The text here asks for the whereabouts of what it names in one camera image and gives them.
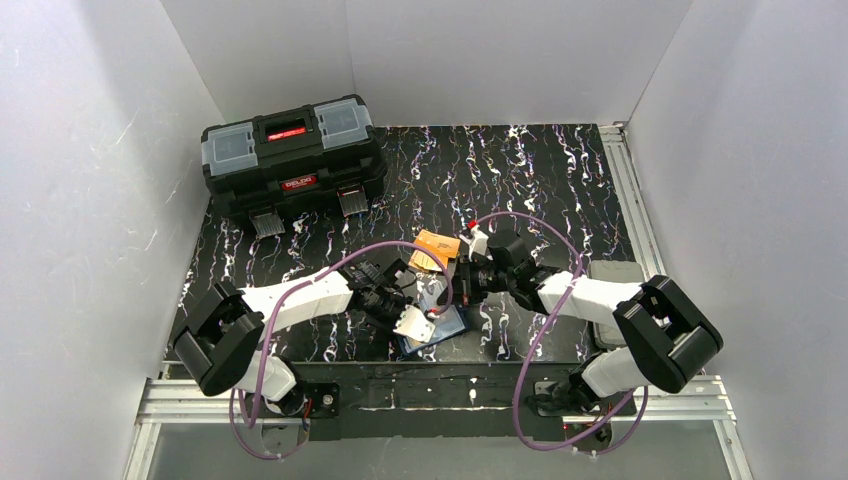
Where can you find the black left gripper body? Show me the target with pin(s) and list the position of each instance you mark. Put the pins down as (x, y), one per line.
(403, 307)

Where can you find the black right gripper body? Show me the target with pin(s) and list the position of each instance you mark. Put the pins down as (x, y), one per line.
(464, 285)

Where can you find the orange credit card stack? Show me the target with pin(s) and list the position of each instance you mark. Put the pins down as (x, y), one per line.
(444, 248)

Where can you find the navy blue card holder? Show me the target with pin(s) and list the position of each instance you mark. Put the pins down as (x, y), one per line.
(450, 324)

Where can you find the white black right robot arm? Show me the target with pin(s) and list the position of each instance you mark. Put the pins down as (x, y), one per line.
(668, 340)

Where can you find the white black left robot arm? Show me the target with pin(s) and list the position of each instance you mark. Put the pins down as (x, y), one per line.
(219, 341)

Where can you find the black red toolbox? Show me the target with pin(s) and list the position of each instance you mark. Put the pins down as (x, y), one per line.
(290, 162)

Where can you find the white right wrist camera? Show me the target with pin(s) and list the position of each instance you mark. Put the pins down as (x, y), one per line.
(478, 242)

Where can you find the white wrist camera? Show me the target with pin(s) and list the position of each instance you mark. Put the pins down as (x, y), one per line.
(478, 242)
(414, 324)

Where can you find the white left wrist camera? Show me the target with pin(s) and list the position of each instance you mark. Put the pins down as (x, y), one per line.
(414, 324)

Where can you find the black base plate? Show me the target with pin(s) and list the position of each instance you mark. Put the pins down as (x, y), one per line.
(353, 400)

